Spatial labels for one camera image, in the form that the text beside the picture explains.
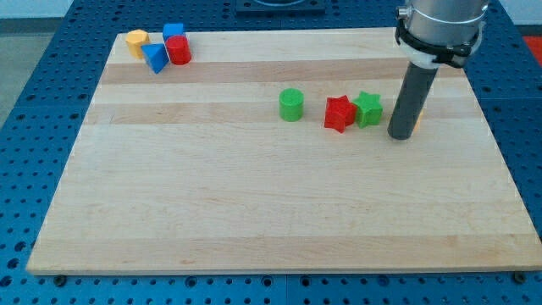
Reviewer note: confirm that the red star block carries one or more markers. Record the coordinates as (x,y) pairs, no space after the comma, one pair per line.
(339,113)

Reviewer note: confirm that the red cylinder block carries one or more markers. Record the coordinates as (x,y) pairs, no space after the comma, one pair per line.
(178,49)

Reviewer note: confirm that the blue cube block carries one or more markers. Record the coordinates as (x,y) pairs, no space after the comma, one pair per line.
(172,29)

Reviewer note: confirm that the green cylinder block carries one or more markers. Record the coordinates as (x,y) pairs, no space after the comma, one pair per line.
(291,104)

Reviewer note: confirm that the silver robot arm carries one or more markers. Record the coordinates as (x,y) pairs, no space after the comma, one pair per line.
(436,32)

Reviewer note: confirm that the yellow block behind rod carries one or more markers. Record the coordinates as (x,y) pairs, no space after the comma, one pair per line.
(418,122)

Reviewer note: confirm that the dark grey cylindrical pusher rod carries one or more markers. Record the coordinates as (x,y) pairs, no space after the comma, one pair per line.
(409,104)

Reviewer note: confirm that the green star block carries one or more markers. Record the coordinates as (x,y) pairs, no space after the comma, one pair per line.
(369,109)

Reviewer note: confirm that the blue triangular prism block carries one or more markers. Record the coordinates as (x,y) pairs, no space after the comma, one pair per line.
(155,56)

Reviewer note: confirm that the yellow hexagonal block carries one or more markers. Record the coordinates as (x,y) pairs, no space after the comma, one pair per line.
(134,40)

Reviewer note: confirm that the wooden board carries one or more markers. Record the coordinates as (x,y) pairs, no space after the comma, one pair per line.
(193,172)

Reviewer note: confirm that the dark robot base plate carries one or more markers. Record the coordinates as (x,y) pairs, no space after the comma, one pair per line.
(251,7)

